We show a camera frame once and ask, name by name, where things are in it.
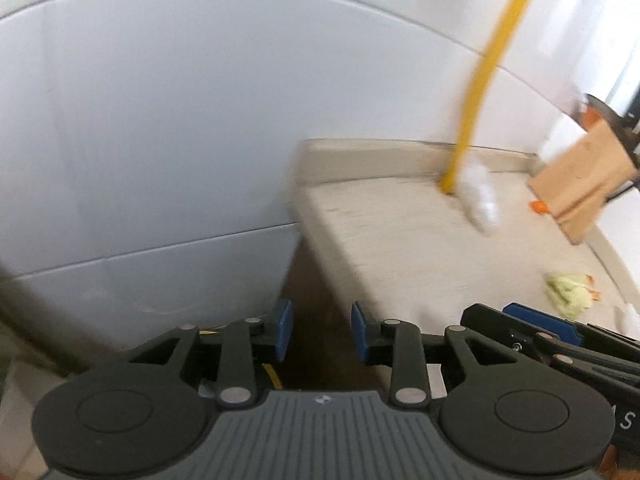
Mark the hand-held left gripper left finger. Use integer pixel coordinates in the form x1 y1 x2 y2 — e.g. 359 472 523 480
127 299 294 408

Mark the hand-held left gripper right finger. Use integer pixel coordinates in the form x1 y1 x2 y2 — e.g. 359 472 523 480
351 301 521 408

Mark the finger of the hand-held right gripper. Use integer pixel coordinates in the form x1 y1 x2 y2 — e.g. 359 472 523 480
501 302 640 362
460 303 640 398

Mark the pale napa cabbage leaf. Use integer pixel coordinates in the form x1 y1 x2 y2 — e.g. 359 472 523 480
544 271 601 318

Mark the brown cabinet side panel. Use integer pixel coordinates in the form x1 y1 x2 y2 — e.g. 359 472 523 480
280 237 386 391

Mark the clear plastic wrap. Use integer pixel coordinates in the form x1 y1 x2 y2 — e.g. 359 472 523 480
457 160 502 235

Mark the wooden knife block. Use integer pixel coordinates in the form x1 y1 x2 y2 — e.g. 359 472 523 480
527 120 640 246

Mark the yellow pipe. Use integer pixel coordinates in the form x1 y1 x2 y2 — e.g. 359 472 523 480
437 0 548 196

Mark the black handled knife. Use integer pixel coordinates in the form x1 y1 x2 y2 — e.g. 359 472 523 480
582 92 640 133
602 172 640 206

